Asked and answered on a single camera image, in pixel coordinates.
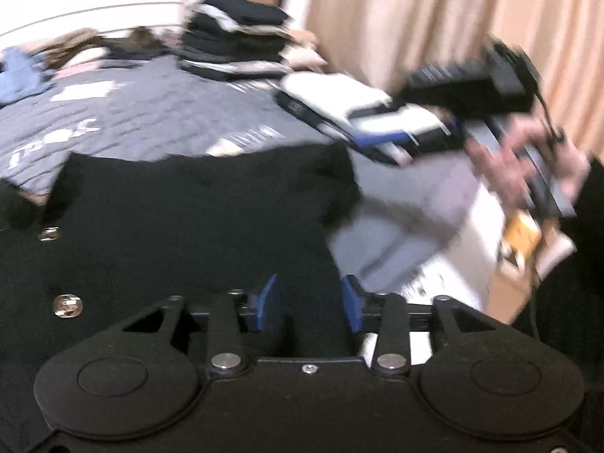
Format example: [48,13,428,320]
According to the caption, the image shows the person's right forearm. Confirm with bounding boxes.
[561,156,604,388]

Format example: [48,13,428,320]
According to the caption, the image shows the beige garment pile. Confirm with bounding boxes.
[42,28,114,69]

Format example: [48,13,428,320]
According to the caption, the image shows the black folded garment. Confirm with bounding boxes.
[274,92,359,145]

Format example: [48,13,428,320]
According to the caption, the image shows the beige curtain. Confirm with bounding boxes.
[307,0,604,161]

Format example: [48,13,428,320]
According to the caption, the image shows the person's right hand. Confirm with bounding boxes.
[467,116,590,211]

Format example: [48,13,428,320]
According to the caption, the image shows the grey printed quilt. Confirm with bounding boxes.
[0,54,369,199]

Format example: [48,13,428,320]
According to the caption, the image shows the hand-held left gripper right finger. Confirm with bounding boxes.
[341,274,494,378]

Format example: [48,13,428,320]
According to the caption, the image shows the stack of folded clothes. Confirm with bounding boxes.
[177,0,293,79]

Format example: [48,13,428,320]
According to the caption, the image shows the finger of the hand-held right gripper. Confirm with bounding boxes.
[349,108,468,166]

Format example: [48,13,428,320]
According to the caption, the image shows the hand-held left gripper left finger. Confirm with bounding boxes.
[109,274,281,378]

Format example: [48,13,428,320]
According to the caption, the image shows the blue denim garment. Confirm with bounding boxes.
[0,47,52,105]

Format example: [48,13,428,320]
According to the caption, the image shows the black quilted jacket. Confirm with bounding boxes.
[0,142,362,453]

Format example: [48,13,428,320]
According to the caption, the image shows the white folded towel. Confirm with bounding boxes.
[278,73,392,119]

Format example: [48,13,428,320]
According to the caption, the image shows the cardboard box with yellow item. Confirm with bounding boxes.
[488,208,576,326]

